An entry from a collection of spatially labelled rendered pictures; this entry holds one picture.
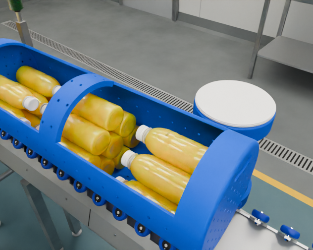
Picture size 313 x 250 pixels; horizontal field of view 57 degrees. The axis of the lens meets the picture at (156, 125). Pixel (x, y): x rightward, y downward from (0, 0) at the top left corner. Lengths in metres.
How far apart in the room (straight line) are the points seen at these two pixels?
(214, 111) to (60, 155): 0.52
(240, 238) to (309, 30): 3.31
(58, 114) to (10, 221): 1.45
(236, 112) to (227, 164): 0.47
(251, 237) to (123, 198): 0.36
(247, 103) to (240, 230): 0.44
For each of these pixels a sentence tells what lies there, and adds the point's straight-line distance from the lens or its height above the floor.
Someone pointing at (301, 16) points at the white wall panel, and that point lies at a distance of 3.90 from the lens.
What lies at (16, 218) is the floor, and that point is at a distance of 2.11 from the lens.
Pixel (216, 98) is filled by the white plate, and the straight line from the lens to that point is 1.05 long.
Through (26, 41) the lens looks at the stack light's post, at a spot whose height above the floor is 1.00.
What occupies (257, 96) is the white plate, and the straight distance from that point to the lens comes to 1.10.
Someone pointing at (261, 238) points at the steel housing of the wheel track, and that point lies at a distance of 0.83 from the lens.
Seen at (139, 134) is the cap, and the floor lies 1.16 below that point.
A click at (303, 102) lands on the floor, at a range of 3.14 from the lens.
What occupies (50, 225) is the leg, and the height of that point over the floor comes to 0.28.
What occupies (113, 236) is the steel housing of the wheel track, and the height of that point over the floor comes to 0.87.
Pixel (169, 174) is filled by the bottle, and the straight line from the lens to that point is 0.62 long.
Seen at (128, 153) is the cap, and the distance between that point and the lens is 0.68.
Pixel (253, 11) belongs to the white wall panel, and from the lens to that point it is 4.09.
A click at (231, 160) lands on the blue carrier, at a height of 1.23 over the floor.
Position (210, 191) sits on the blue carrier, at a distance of 0.53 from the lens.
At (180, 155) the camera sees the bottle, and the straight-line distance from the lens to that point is 0.62.
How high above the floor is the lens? 1.62
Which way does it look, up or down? 40 degrees down
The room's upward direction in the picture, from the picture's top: straight up
